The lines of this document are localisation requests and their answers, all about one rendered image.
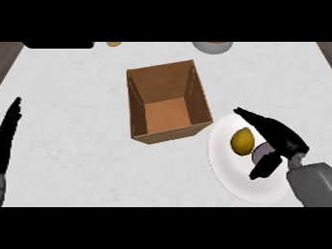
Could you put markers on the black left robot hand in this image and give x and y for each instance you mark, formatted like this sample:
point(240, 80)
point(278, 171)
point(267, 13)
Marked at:
point(1, 142)

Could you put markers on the yellow lemon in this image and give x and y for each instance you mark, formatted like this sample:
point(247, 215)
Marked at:
point(243, 141)

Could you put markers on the open brown cardboard box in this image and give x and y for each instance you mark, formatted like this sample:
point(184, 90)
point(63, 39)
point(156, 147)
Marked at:
point(169, 102)

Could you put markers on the small tan round object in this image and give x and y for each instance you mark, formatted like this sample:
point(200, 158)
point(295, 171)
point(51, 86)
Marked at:
point(115, 43)

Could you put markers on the grey bowl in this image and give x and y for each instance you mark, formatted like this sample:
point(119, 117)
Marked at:
point(213, 47)

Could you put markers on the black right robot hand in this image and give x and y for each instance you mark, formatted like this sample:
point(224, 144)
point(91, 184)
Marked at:
point(281, 136)

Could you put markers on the black flat appliance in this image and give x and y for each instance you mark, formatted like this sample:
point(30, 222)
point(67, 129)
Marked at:
point(58, 45)

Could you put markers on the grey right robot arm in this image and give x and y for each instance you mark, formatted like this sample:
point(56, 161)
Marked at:
point(320, 183)

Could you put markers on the white round plate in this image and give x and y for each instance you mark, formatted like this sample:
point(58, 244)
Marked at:
point(243, 175)

